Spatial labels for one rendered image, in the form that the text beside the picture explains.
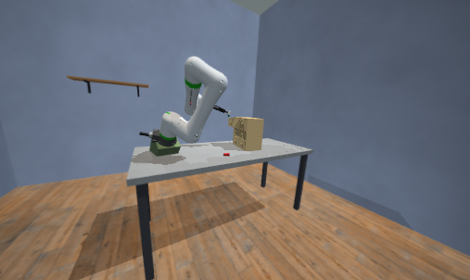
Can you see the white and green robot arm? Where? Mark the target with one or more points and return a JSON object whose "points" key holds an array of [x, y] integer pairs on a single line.
{"points": [[196, 72]]}

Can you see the small tan chest of drawers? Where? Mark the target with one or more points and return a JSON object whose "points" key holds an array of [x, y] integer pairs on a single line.
{"points": [[254, 133]]}

